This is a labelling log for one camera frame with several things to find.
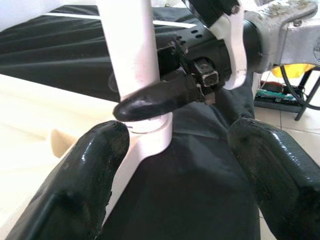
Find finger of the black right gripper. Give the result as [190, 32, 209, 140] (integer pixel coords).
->
[155, 33, 187, 82]
[113, 74, 201, 122]

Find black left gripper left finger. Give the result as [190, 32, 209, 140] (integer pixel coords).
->
[4, 119, 131, 240]

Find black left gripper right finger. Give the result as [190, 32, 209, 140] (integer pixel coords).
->
[227, 117, 320, 240]

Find white plastic table leg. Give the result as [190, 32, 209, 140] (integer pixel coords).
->
[96, 0, 173, 135]

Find white plastic children table top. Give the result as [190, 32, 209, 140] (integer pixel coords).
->
[0, 73, 174, 240]

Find black green electronic device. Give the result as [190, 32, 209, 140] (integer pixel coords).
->
[253, 81, 305, 115]

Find yellow round object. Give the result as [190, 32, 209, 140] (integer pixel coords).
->
[271, 63, 316, 79]

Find black table cloth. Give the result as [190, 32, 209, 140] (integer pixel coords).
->
[0, 4, 262, 240]

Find white tape strip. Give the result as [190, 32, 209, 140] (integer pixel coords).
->
[37, 13, 198, 30]

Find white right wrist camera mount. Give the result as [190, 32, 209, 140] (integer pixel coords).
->
[186, 0, 248, 91]

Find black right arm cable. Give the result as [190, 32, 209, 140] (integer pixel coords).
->
[279, 63, 320, 111]

